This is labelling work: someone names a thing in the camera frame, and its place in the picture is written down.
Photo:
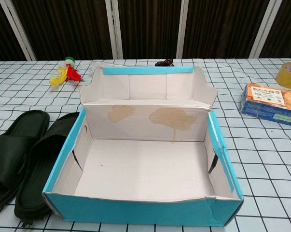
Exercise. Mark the black slipper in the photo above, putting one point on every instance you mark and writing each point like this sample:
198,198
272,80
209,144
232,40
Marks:
39,164
15,149

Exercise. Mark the yellow tape roll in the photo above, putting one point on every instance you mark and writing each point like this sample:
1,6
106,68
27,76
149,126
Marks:
284,78

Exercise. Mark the checkered light blue tablecloth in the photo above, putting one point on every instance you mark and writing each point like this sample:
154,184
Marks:
256,169

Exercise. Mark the dark folding screen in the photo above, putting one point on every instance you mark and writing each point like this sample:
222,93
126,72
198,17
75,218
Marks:
147,24

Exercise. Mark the orange blue snack package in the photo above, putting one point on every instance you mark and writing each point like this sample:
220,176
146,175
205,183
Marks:
263,96

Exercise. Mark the red yellow feather shuttlecock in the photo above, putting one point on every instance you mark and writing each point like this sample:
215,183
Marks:
73,75

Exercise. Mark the clear plastic bag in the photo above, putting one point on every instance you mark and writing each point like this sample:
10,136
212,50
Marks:
97,64

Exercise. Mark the dark purple grape bunch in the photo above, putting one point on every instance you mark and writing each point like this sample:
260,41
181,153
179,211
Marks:
163,62

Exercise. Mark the light blue shoe box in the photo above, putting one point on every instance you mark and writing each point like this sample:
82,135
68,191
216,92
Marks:
135,212

